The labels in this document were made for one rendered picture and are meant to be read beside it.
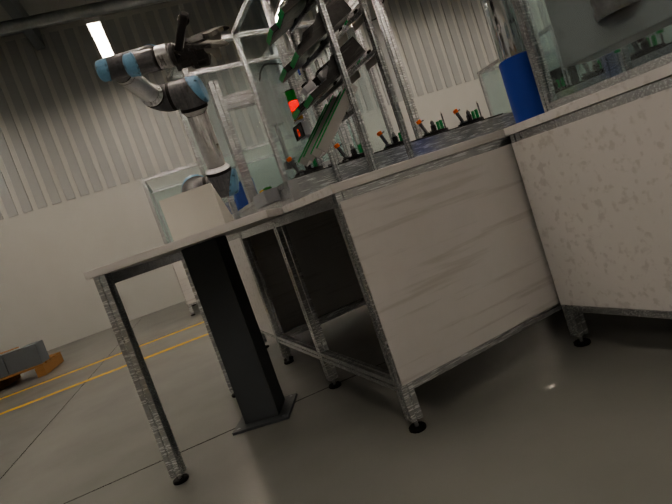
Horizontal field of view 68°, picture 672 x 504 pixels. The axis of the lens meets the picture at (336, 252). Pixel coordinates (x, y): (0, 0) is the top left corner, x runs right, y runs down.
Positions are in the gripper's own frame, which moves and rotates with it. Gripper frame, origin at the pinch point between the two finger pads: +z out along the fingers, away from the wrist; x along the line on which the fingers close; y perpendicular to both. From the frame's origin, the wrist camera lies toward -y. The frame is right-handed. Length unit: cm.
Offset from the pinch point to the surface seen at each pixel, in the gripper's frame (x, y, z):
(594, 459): 123, 79, 67
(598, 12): 26, 13, 109
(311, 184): -9, 71, 12
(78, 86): -790, 270, -392
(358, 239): 52, 54, 24
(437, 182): 33, 54, 56
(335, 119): 0.7, 38.7, 27.5
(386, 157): -25, 78, 48
